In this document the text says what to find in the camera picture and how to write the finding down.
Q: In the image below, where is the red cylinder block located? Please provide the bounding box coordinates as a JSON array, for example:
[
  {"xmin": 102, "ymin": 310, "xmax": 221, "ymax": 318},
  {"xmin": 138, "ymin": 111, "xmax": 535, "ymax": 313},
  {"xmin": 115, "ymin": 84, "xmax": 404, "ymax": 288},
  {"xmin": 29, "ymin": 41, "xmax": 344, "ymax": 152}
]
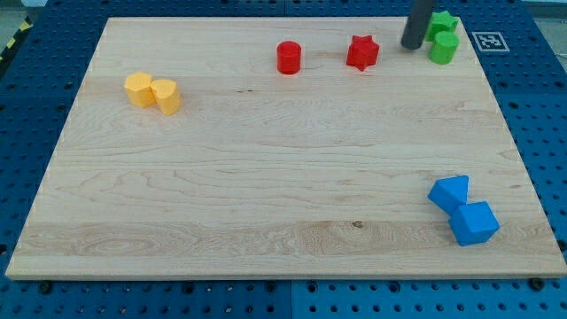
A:
[{"xmin": 276, "ymin": 41, "xmax": 302, "ymax": 74}]

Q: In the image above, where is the red star block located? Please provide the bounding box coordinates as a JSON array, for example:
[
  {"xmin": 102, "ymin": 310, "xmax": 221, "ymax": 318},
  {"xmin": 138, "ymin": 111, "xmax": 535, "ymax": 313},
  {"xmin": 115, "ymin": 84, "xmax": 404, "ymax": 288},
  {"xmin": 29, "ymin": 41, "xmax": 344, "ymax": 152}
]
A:
[{"xmin": 346, "ymin": 35, "xmax": 380, "ymax": 72}]

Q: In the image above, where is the yellow black hazard tape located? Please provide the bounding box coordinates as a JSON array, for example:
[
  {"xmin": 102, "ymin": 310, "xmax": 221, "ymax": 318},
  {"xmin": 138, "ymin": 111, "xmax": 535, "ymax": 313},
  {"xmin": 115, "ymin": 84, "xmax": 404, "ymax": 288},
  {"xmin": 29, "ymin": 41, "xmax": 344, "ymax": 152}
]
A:
[{"xmin": 1, "ymin": 16, "xmax": 34, "ymax": 65}]

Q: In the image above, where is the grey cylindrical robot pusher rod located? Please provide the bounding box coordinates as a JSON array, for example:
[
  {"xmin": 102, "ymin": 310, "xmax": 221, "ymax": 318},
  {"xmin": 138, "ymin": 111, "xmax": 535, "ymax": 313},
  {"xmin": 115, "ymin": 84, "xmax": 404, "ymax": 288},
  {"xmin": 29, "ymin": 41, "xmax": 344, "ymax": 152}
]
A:
[{"xmin": 400, "ymin": 0, "xmax": 438, "ymax": 51}]

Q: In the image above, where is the blue triangle block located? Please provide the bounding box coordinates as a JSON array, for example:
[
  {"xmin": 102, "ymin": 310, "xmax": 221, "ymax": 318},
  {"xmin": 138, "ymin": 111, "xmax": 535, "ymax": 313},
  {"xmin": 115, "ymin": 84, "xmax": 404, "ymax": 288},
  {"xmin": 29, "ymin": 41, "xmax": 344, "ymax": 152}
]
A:
[{"xmin": 428, "ymin": 175, "xmax": 470, "ymax": 215}]

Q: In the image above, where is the light wooden board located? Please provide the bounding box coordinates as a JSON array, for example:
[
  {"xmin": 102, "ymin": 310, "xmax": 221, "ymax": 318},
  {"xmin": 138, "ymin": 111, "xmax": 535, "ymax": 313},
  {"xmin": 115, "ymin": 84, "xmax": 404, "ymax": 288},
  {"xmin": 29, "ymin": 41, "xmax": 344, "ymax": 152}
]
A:
[{"xmin": 6, "ymin": 17, "xmax": 566, "ymax": 281}]

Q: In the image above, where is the blue cube block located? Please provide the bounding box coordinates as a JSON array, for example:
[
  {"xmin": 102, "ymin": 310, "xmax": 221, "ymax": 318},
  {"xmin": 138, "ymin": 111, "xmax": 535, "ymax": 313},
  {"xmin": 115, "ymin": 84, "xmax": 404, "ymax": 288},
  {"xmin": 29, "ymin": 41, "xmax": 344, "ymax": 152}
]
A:
[{"xmin": 448, "ymin": 201, "xmax": 501, "ymax": 246}]

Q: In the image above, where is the green cylinder block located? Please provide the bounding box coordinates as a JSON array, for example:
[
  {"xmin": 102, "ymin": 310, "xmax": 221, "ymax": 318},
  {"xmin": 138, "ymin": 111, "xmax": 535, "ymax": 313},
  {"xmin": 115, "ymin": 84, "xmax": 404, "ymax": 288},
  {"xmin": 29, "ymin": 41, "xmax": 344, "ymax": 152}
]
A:
[{"xmin": 429, "ymin": 31, "xmax": 460, "ymax": 65}]

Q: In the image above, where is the white fiducial marker tag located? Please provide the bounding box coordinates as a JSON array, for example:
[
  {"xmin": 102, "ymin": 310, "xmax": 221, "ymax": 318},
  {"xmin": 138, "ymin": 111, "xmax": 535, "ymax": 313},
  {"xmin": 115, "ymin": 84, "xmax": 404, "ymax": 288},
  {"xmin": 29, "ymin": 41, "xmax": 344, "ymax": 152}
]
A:
[{"xmin": 472, "ymin": 31, "xmax": 509, "ymax": 52}]

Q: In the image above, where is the green star block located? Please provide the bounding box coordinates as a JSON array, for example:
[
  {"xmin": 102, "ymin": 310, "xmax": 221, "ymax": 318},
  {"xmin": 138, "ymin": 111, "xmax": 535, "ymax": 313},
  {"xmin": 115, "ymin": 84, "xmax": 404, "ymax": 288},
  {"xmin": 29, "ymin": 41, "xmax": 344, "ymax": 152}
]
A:
[{"xmin": 424, "ymin": 11, "xmax": 459, "ymax": 42}]

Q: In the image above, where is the yellow heart block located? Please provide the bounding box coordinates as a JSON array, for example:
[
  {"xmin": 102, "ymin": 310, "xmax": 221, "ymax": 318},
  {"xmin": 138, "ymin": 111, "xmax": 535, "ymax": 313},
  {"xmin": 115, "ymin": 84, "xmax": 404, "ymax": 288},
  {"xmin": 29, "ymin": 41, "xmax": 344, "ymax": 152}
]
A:
[{"xmin": 151, "ymin": 79, "xmax": 181, "ymax": 115}]

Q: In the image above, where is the yellow hexagon block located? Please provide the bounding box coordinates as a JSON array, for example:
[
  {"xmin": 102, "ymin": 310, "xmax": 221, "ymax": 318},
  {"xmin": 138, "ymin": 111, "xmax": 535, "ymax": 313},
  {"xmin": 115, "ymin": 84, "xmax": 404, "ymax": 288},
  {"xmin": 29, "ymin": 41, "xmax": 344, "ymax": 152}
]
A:
[{"xmin": 124, "ymin": 72, "xmax": 156, "ymax": 108}]

